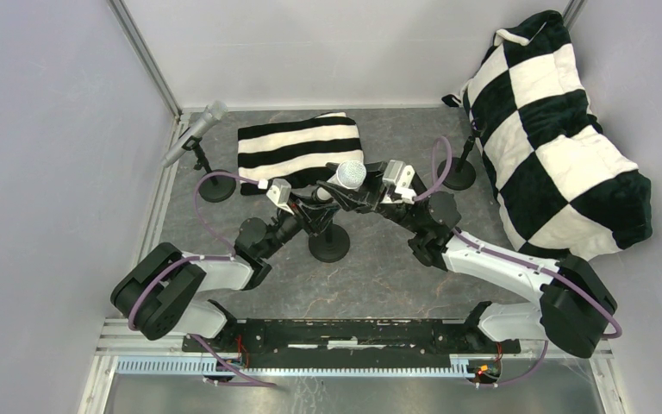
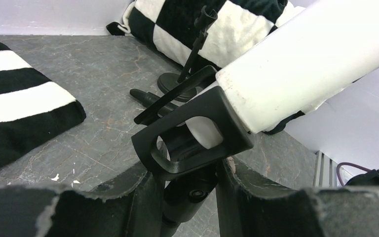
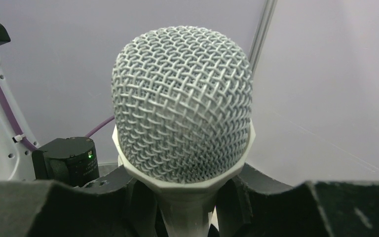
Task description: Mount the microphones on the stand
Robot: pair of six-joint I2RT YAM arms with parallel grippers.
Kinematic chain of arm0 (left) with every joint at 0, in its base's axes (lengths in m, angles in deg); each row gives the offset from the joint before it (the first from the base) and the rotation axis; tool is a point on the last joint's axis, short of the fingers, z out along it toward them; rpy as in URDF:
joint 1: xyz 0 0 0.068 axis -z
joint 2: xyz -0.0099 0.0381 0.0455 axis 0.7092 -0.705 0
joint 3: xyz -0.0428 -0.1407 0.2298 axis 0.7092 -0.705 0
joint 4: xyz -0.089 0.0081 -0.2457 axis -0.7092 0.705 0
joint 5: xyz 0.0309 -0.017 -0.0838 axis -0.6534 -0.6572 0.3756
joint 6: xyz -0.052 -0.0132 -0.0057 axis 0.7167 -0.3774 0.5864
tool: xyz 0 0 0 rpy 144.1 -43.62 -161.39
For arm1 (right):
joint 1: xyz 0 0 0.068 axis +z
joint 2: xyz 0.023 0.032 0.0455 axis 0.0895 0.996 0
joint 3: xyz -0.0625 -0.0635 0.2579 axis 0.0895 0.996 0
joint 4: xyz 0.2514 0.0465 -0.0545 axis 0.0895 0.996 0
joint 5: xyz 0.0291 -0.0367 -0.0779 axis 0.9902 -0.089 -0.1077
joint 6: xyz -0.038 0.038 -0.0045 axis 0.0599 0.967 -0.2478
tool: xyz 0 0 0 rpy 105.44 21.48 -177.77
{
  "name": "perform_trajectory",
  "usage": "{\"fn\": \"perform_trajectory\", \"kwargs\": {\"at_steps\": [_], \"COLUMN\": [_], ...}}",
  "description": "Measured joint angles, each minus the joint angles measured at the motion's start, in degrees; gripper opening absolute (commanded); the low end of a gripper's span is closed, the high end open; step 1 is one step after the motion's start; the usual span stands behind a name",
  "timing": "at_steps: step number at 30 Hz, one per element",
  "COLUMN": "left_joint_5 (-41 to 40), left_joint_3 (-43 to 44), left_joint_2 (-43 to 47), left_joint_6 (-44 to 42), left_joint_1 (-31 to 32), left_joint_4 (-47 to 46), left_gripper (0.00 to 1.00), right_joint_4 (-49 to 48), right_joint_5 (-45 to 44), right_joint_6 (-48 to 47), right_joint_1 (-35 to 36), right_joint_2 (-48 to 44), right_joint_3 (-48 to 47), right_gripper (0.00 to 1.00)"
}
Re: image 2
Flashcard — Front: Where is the white microphone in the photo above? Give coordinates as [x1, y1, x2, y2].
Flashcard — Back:
[184, 0, 379, 150]

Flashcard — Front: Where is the striped black white cloth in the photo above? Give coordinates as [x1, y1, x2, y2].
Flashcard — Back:
[0, 42, 86, 168]

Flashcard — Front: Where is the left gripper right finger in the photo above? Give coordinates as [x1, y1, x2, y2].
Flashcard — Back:
[216, 158, 379, 237]

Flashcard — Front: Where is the black mic stand back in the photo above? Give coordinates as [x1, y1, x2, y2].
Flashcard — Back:
[132, 66, 253, 237]

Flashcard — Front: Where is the black microphone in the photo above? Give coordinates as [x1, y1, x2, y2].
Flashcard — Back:
[129, 89, 179, 117]

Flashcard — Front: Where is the black mic stand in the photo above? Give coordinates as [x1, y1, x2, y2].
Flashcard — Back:
[132, 66, 253, 237]
[157, 6, 218, 94]

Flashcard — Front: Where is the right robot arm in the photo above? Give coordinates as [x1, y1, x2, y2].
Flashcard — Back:
[345, 169, 379, 186]

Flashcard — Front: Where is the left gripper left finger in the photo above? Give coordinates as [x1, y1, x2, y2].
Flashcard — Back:
[0, 163, 165, 237]

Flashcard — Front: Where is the checkered black white bag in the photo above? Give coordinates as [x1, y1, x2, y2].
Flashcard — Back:
[106, 0, 308, 135]

